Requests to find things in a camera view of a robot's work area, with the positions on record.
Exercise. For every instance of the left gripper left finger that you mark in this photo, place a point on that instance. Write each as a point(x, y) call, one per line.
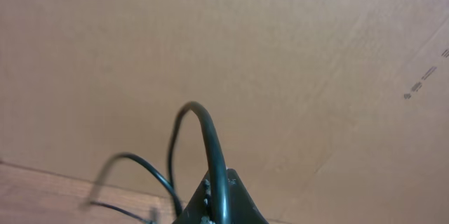
point(198, 209)

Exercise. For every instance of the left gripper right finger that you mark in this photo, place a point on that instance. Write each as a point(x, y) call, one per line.
point(243, 208)

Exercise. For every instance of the cardboard back panel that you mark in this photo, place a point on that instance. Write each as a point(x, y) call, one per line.
point(331, 111)

